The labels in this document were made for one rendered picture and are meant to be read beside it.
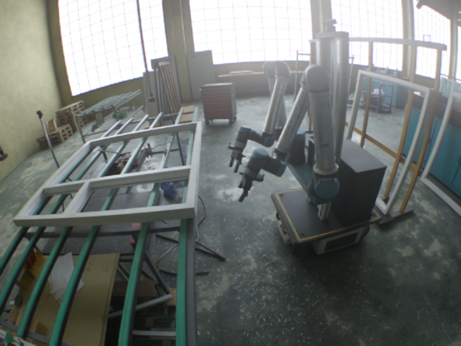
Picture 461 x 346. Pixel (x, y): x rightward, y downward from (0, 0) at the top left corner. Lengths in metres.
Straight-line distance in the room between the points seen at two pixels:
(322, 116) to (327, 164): 0.27
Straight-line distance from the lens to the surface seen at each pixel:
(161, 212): 1.15
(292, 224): 1.85
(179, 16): 8.86
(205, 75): 8.58
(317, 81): 1.06
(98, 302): 1.32
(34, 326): 1.41
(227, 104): 5.03
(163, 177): 1.52
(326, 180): 1.23
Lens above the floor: 1.61
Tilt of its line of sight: 31 degrees down
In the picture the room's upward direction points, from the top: 6 degrees counter-clockwise
